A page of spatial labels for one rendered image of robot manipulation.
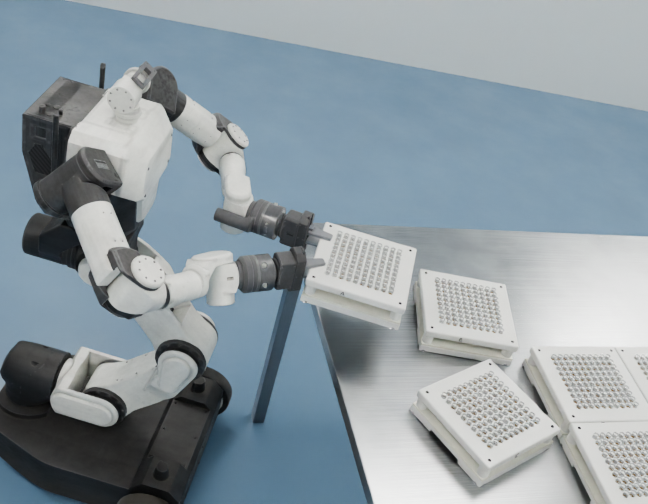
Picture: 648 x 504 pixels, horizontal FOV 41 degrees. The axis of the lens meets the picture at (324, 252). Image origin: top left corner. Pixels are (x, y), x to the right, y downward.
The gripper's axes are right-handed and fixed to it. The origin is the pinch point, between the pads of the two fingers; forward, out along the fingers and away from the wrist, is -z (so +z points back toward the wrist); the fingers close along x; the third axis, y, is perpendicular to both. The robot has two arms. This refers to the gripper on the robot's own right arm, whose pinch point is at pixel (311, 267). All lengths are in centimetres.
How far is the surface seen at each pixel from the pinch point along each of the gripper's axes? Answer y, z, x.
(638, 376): 39, -79, 13
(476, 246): -23, -66, 19
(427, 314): 9.4, -30.9, 11.7
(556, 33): -257, -270, 65
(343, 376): 19.6, -4.6, 18.4
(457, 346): 17.2, -37.3, 16.6
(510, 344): 23, -49, 12
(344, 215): -143, -90, 102
